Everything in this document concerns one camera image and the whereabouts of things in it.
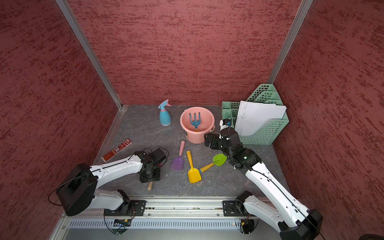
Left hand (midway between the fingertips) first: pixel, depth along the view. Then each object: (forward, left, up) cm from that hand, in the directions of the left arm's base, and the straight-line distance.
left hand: (153, 182), depth 82 cm
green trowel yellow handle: (+15, -38, -1) cm, 41 cm away
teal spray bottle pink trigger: (+42, -2, +7) cm, 43 cm away
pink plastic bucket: (+34, -31, +8) cm, 47 cm away
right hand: (+15, -32, +22) cm, 41 cm away
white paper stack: (+31, -57, +21) cm, 68 cm away
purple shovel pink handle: (+11, -13, -1) cm, 17 cm away
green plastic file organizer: (+49, -70, +24) cm, 89 cm away
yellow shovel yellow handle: (+5, -23, 0) cm, 24 cm away
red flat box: (+20, +28, 0) cm, 34 cm away
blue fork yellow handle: (+38, -23, +7) cm, 45 cm away
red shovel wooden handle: (-3, +1, +3) cm, 4 cm away
